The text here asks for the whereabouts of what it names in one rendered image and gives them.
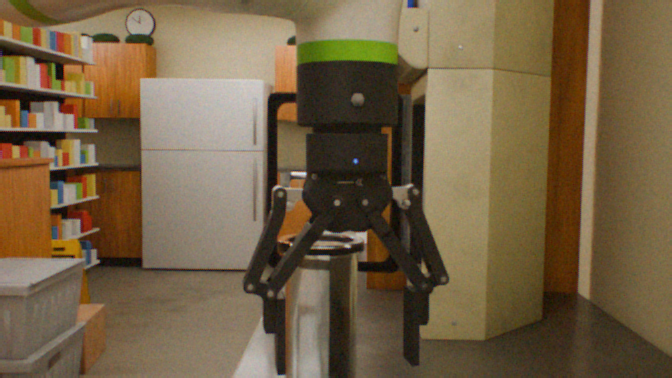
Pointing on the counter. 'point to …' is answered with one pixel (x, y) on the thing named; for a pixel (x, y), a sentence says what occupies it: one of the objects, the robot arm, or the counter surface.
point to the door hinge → (406, 163)
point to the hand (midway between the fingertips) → (346, 349)
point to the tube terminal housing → (486, 161)
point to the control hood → (413, 43)
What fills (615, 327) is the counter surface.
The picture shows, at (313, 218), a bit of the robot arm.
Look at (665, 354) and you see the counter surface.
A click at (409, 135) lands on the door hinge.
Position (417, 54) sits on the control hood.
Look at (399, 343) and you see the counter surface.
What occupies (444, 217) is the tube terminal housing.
